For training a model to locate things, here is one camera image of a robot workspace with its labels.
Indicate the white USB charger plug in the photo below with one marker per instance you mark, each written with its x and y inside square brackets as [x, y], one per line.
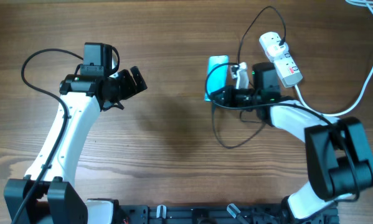
[277, 50]

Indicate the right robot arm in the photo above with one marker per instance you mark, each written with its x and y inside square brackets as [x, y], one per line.
[338, 154]

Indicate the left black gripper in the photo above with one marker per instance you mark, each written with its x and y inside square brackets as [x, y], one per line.
[130, 88]

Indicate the Galaxy S25 smartphone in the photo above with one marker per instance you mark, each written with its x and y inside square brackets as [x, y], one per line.
[217, 66]

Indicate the white power strip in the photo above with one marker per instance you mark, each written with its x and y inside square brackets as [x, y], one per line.
[286, 68]

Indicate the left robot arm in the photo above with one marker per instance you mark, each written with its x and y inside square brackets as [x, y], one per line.
[46, 193]

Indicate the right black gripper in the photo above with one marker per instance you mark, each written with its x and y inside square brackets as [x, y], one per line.
[230, 96]

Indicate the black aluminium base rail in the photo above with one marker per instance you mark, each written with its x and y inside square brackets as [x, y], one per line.
[256, 214]

